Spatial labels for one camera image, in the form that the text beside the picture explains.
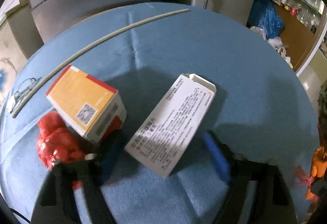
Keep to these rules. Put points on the wooden shelf cabinet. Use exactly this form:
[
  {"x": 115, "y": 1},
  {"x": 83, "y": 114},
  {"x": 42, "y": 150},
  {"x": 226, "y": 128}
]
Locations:
[{"x": 305, "y": 29}]

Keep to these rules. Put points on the long grey stick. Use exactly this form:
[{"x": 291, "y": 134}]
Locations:
[{"x": 87, "y": 48}]

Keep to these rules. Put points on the orange red medicine box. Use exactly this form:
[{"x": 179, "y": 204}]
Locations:
[{"x": 91, "y": 107}]

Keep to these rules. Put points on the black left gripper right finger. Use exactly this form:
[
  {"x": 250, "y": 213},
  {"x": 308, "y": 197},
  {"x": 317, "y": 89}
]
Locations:
[{"x": 272, "y": 202}]

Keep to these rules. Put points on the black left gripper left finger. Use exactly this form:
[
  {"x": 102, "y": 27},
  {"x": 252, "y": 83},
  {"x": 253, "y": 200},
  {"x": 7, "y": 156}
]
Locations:
[{"x": 56, "y": 202}]

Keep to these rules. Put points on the white chest freezer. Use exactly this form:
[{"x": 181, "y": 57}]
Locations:
[{"x": 20, "y": 39}]

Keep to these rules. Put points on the blue plastic bag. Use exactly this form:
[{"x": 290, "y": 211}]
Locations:
[{"x": 264, "y": 15}]

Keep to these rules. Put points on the wire frame eyeglasses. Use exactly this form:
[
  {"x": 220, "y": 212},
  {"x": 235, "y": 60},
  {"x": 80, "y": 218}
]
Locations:
[{"x": 23, "y": 90}]

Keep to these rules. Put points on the crumpled red plastic bag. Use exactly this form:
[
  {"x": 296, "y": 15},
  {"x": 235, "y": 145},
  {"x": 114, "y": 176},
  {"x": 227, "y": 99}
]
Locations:
[{"x": 55, "y": 142}]

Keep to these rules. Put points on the white medicine box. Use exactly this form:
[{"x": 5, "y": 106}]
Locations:
[{"x": 161, "y": 140}]

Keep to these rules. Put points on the orange red plastic wrapper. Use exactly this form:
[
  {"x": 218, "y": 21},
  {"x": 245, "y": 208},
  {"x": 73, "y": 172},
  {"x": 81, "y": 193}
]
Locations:
[{"x": 317, "y": 171}]

